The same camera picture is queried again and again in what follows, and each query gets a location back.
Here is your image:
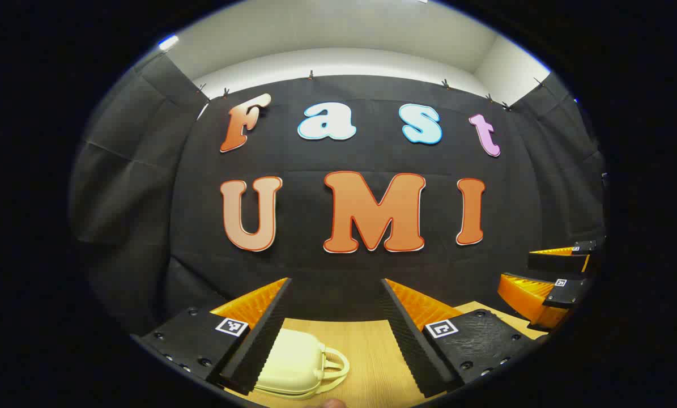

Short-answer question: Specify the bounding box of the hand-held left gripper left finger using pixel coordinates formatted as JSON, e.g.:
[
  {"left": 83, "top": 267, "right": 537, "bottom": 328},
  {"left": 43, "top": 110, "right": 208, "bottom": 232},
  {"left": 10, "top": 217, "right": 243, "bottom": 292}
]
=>
[{"left": 139, "top": 277, "right": 292, "bottom": 396}]

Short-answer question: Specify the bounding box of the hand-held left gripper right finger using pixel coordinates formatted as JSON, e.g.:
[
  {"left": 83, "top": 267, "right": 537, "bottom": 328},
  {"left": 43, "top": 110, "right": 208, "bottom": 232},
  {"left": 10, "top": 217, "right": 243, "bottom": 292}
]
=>
[{"left": 380, "top": 278, "right": 544, "bottom": 399}]

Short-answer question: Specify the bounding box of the pale yellow suitcase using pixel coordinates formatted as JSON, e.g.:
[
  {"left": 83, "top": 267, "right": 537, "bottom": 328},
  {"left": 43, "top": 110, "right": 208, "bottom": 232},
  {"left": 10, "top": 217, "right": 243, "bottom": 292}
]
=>
[{"left": 253, "top": 328, "right": 351, "bottom": 400}]

